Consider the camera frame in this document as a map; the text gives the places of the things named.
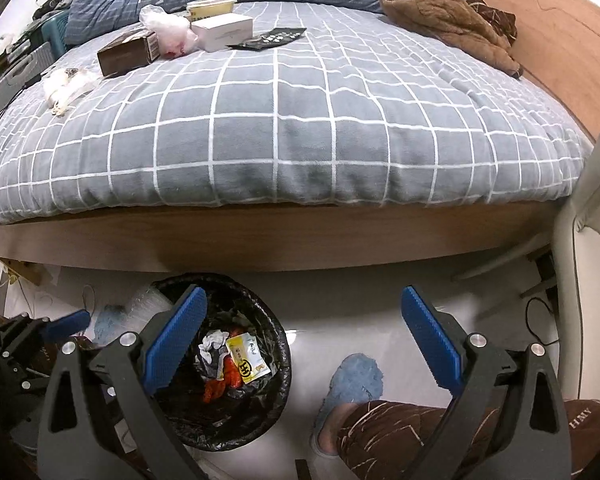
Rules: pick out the yellow and white packet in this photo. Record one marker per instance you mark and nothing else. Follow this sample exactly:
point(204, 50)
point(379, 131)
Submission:
point(247, 360)

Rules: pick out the bed with grey checked sheet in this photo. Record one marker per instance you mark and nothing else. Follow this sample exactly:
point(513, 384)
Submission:
point(330, 110)

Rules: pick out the clear plastic bag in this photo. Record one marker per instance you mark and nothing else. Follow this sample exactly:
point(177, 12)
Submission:
point(170, 27)

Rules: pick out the red plastic bag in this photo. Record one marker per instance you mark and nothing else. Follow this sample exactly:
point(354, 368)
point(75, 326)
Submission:
point(220, 380)

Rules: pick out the yellow yogurt cup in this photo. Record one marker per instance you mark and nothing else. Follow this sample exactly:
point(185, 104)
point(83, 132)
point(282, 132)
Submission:
point(212, 7)

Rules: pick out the teal suitcase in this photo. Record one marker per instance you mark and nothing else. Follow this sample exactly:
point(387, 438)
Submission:
point(57, 32)

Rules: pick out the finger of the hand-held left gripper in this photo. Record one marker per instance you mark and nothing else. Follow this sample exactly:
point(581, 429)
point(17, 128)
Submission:
point(67, 322)

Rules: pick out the trash bin with black liner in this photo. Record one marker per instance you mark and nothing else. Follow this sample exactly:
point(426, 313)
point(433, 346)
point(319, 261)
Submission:
point(260, 410)

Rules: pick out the white tissue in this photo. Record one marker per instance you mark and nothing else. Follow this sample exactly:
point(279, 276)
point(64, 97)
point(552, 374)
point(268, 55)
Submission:
point(211, 347)

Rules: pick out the small white box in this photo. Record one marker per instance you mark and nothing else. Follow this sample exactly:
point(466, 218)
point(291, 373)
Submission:
point(225, 30)

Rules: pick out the white chair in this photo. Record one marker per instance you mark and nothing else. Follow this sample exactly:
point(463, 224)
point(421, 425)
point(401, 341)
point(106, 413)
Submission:
point(590, 200)

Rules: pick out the dark clutter pile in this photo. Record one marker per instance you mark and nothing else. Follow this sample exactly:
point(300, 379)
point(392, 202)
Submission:
point(52, 10)

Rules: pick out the person's right leg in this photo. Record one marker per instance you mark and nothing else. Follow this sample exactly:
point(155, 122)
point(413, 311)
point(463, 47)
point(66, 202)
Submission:
point(395, 435)

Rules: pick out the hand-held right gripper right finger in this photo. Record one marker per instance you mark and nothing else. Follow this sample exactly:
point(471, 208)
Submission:
point(432, 340)

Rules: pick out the blue fuzzy slipper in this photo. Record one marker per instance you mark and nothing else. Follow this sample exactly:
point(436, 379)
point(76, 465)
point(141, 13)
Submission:
point(111, 325)
point(355, 380)

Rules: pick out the black patterned packet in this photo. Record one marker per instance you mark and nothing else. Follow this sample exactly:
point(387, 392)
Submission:
point(270, 37)

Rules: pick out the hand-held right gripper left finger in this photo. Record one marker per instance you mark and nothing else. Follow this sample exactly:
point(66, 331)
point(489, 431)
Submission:
point(177, 340)

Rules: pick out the wooden headboard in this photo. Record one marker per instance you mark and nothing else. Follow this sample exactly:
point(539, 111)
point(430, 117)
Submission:
point(555, 35)

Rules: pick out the brown fleece jacket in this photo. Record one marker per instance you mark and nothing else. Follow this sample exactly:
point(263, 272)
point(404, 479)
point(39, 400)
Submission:
point(440, 10)

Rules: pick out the dark brown cookie box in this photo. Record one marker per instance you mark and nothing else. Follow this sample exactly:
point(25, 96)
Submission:
point(125, 52)

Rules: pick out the grey suitcase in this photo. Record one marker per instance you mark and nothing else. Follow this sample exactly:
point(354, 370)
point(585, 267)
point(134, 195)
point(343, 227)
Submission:
point(15, 75)

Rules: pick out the dark brown patterned cloth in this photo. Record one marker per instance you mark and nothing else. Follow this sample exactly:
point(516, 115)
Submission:
point(495, 17)

